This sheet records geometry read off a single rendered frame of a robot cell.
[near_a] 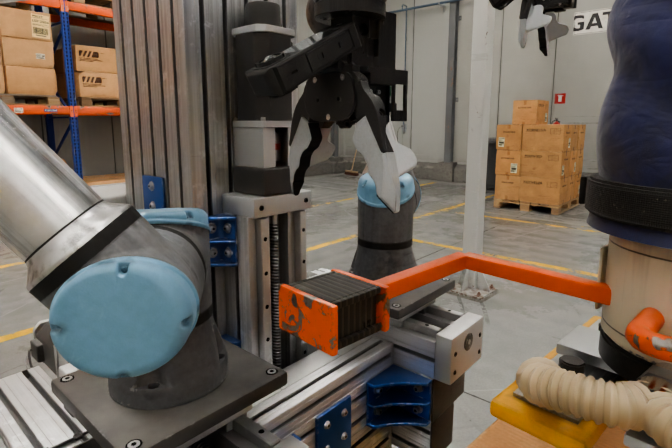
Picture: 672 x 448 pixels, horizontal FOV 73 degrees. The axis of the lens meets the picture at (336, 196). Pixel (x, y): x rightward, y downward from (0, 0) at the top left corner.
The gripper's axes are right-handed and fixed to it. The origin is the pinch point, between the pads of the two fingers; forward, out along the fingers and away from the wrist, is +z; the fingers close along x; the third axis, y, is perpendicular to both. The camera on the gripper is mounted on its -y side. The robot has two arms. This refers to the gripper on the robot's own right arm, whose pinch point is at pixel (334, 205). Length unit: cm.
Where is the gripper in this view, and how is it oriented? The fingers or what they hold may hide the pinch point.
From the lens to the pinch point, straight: 47.2
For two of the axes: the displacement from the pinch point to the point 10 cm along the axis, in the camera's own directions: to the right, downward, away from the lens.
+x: -6.8, -1.1, 7.2
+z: 0.0, 9.9, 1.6
